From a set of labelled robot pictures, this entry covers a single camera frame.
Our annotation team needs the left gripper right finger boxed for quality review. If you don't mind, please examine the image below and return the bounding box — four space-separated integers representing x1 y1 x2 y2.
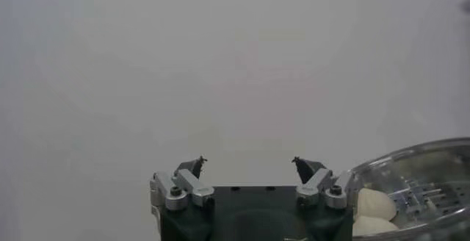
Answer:
291 156 360 211

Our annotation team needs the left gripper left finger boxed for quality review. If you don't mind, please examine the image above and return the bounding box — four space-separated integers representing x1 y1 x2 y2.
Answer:
148 155 216 213

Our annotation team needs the white steamed baozi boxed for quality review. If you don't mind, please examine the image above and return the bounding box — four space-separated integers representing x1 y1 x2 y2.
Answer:
352 215 400 237
354 187 398 222

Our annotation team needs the steel steamer pot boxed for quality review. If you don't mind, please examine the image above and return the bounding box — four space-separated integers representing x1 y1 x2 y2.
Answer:
347 137 470 241

